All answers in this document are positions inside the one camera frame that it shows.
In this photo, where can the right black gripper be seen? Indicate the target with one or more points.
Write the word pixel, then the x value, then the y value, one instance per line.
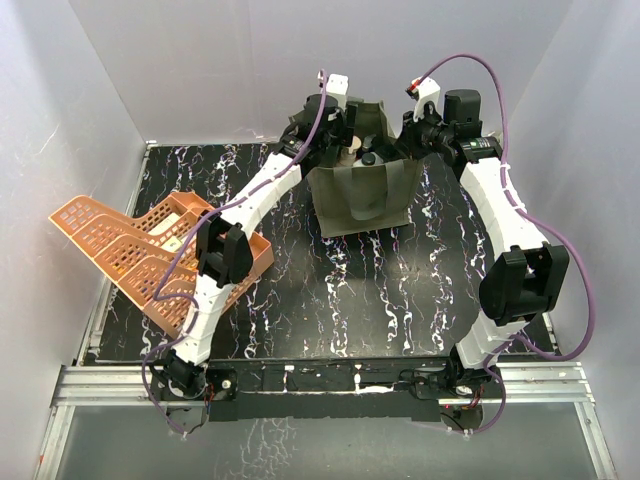
pixel 408 131

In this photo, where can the orange bottle blue pump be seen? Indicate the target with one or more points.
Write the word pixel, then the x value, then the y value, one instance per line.
pixel 368 143

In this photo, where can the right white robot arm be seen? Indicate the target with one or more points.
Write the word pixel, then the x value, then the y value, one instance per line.
pixel 525 279

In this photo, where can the white rectangular lotion bottle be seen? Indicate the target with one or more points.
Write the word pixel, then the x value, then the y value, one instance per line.
pixel 368 159

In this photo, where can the aluminium frame rail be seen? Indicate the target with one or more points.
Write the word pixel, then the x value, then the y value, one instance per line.
pixel 315 388

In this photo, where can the olive green canvas bag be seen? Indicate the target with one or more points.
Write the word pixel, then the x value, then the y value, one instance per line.
pixel 349 200

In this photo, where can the beige brown lotion bottle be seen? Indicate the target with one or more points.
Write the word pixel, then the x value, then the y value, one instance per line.
pixel 348 154

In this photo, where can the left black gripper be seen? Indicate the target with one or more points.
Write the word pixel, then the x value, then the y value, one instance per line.
pixel 343 123

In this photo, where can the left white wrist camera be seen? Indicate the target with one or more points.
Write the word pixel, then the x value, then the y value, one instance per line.
pixel 336 86

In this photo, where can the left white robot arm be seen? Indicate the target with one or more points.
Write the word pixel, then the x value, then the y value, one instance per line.
pixel 221 237

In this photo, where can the orange plastic basket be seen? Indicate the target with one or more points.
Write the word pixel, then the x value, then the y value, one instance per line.
pixel 134 253

